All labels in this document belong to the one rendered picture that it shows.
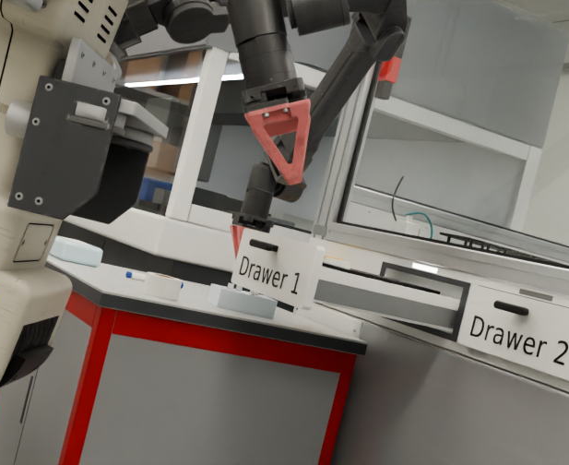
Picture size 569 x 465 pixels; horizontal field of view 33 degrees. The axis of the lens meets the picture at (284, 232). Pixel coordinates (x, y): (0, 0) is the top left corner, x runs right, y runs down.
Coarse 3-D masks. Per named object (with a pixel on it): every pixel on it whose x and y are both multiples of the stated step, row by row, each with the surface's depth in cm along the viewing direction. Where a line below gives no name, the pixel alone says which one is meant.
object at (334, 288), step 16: (320, 272) 162; (336, 272) 164; (320, 288) 163; (336, 288) 164; (352, 288) 166; (368, 288) 167; (384, 288) 169; (400, 288) 171; (336, 304) 165; (352, 304) 166; (368, 304) 168; (384, 304) 169; (400, 304) 171; (416, 304) 172; (432, 304) 174; (448, 304) 176; (400, 320) 172; (416, 320) 173; (432, 320) 175; (448, 320) 176
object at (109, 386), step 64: (64, 320) 188; (128, 320) 172; (192, 320) 177; (256, 320) 184; (64, 384) 179; (128, 384) 174; (192, 384) 180; (256, 384) 186; (320, 384) 193; (0, 448) 207; (64, 448) 171; (128, 448) 175; (192, 448) 181; (256, 448) 188; (320, 448) 195
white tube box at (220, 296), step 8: (216, 288) 194; (224, 288) 195; (208, 296) 198; (216, 296) 193; (224, 296) 191; (232, 296) 192; (240, 296) 192; (248, 296) 193; (256, 296) 193; (264, 296) 200; (216, 304) 191; (224, 304) 191; (232, 304) 192; (240, 304) 192; (248, 304) 193; (256, 304) 193; (264, 304) 194; (272, 304) 194; (248, 312) 193; (256, 312) 194; (264, 312) 194; (272, 312) 195
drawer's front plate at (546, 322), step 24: (480, 288) 170; (480, 312) 169; (504, 312) 164; (528, 312) 159; (552, 312) 154; (480, 336) 168; (504, 336) 162; (528, 336) 158; (552, 336) 153; (528, 360) 156; (552, 360) 152
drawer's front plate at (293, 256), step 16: (272, 240) 174; (288, 240) 169; (240, 256) 184; (256, 256) 178; (272, 256) 172; (288, 256) 167; (304, 256) 162; (320, 256) 160; (272, 272) 171; (288, 272) 166; (304, 272) 161; (256, 288) 175; (272, 288) 170; (288, 288) 165; (304, 288) 160; (304, 304) 160
